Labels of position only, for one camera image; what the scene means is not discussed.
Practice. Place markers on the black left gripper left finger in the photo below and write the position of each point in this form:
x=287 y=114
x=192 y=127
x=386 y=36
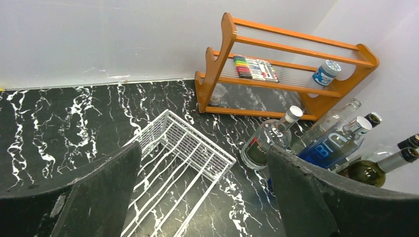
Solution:
x=90 y=201

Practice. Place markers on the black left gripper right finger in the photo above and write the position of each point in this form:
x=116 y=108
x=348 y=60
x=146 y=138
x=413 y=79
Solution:
x=314 y=202

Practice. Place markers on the round clear glass bottle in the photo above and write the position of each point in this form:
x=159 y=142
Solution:
x=270 y=132

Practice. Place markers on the tall clear glass bottle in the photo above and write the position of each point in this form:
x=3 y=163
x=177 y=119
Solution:
x=324 y=123

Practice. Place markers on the dark bottle black foil top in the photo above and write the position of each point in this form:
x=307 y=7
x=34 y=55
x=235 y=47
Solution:
x=381 y=151

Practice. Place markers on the orange wooden shelf rack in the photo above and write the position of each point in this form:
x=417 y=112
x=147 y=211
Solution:
x=298 y=56

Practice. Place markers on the blue white lidded jar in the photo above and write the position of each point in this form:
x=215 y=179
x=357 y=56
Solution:
x=326 y=73

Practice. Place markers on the small clear plastic cup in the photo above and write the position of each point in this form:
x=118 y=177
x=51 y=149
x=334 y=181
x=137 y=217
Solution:
x=217 y=94

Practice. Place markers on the colour marker pen set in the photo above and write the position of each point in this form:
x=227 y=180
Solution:
x=255 y=69

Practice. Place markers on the white wire wine rack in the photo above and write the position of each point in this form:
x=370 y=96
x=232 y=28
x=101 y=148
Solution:
x=179 y=168

